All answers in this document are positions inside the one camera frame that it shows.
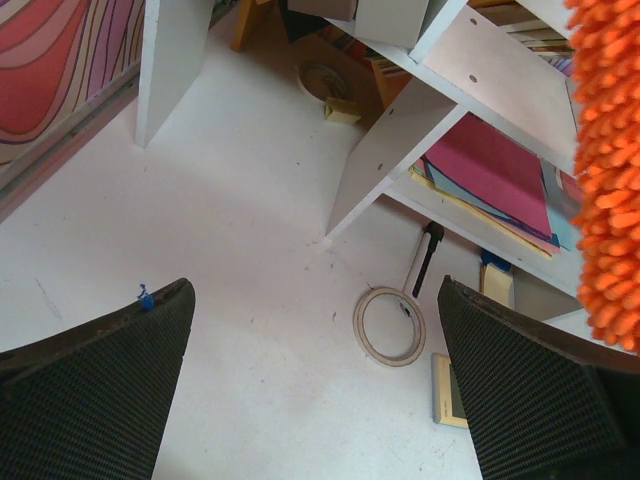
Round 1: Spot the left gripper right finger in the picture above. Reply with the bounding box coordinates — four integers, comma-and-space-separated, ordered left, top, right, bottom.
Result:
437, 277, 639, 479

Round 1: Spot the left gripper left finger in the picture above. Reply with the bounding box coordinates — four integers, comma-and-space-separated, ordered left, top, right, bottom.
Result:
1, 278, 195, 479

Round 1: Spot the masking tape roll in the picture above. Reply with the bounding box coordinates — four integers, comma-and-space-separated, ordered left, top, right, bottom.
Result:
353, 287, 426, 368

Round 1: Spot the orange microfiber duster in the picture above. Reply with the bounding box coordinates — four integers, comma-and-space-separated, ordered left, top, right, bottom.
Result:
566, 0, 639, 354

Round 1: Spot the white small bookshelf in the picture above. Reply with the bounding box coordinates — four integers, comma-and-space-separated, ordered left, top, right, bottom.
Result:
326, 1, 585, 322

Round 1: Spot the blue beige calculator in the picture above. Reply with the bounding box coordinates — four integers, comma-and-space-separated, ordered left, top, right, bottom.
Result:
431, 353, 468, 429

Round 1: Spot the yellow sticky note pad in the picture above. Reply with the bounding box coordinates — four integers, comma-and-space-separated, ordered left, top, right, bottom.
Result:
480, 250, 515, 309

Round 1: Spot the stack of coloured paper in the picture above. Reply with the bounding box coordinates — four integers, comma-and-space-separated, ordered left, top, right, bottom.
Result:
409, 114, 581, 257

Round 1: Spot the white tall shelf board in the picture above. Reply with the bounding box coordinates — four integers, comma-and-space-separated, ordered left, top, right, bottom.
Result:
135, 0, 214, 148

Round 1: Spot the orange wooden book rack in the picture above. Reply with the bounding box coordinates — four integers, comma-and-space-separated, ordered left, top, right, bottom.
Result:
230, 0, 275, 52

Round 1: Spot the round wall clock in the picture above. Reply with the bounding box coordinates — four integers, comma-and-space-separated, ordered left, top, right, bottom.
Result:
297, 61, 349, 103

